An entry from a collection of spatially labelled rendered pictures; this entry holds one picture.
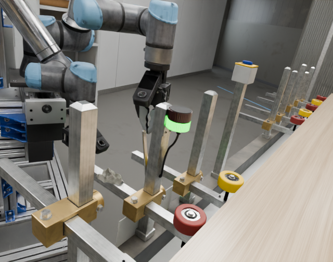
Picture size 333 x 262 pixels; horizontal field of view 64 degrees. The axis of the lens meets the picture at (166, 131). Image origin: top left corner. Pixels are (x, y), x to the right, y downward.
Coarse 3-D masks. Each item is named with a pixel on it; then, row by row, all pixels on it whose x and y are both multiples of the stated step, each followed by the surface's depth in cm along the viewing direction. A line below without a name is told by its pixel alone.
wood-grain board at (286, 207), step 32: (320, 128) 150; (288, 160) 104; (320, 160) 109; (256, 192) 80; (288, 192) 83; (320, 192) 86; (224, 224) 65; (256, 224) 67; (288, 224) 69; (320, 224) 71; (192, 256) 54; (224, 256) 56; (256, 256) 57; (288, 256) 58; (320, 256) 60
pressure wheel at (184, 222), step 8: (176, 208) 66; (184, 208) 67; (192, 208) 68; (200, 208) 68; (176, 216) 64; (184, 216) 65; (192, 216) 65; (200, 216) 65; (176, 224) 64; (184, 224) 62; (192, 224) 62; (200, 224) 63; (184, 232) 63; (192, 232) 63
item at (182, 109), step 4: (172, 108) 65; (176, 108) 65; (180, 108) 66; (184, 108) 66; (188, 108) 67; (180, 112) 63; (184, 112) 63; (188, 112) 64; (164, 128) 67; (164, 132) 68; (168, 132) 69; (176, 132) 67; (176, 136) 67; (176, 140) 68; (172, 144) 69; (168, 148) 70; (164, 156) 72; (164, 160) 72; (160, 176) 74
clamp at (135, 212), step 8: (136, 192) 76; (144, 192) 76; (160, 192) 78; (128, 200) 72; (144, 200) 73; (152, 200) 75; (160, 200) 79; (128, 208) 72; (136, 208) 70; (144, 208) 73; (128, 216) 73; (136, 216) 71
